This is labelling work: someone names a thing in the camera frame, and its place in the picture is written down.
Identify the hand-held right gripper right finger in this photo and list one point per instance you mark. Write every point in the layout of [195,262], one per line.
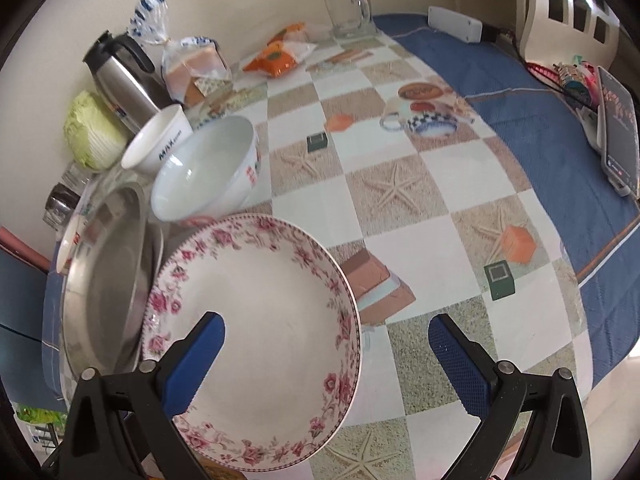
[460,365]

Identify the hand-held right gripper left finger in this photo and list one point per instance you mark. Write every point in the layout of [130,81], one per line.
[200,355]

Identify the pink floral rimmed plate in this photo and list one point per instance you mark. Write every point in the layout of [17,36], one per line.
[270,320]

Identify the checkered printed tablecloth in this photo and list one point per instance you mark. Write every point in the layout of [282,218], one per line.
[425,220]

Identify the small white plate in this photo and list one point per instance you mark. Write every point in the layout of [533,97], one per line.
[67,250]

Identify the green plastic bag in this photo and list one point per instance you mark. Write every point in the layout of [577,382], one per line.
[37,415]

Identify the white bowl with red print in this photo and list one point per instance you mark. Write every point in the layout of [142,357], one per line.
[210,170]

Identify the napa cabbage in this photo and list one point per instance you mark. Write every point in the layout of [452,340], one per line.
[92,132]

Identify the stainless steel thermos jug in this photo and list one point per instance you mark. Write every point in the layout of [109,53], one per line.
[125,85]

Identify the smartphone with lit screen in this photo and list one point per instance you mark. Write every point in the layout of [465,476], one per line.
[620,130]

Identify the bagged sliced bread loaf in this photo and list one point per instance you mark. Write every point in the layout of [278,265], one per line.
[192,67]

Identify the blue blanket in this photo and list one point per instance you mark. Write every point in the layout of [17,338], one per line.
[500,70]

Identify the orange snack packet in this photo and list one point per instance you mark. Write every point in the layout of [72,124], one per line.
[290,31]
[275,60]

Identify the colourful small trinkets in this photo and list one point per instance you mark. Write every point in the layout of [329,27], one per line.
[575,80]

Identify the white power strip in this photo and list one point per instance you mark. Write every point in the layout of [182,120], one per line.
[452,22]

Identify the white wooden furniture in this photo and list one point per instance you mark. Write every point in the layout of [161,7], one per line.
[537,20]

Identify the clear glass mug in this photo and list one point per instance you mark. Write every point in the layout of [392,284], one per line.
[342,10]

